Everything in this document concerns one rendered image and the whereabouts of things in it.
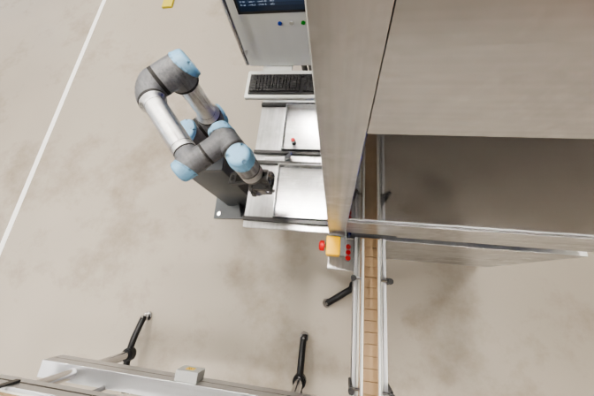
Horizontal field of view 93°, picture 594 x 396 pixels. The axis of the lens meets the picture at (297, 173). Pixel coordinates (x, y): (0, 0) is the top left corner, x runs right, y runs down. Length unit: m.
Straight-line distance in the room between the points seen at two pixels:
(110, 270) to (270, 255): 1.29
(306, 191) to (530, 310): 1.70
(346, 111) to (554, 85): 0.19
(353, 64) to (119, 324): 2.55
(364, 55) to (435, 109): 0.12
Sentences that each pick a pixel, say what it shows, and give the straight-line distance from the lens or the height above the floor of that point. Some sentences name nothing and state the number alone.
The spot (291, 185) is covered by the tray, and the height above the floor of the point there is 0.88.
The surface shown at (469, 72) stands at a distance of 0.31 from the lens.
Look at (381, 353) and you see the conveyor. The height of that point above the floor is 0.97.
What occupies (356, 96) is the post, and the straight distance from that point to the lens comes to 0.32.
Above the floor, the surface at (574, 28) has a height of 1.96.
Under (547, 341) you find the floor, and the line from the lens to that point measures 2.51.
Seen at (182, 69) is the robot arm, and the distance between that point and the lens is 1.14.
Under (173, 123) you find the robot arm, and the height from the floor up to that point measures 1.41.
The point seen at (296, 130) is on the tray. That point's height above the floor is 0.88.
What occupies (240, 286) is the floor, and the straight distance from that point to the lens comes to 2.24.
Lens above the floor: 2.14
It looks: 68 degrees down
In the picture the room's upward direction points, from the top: 19 degrees counter-clockwise
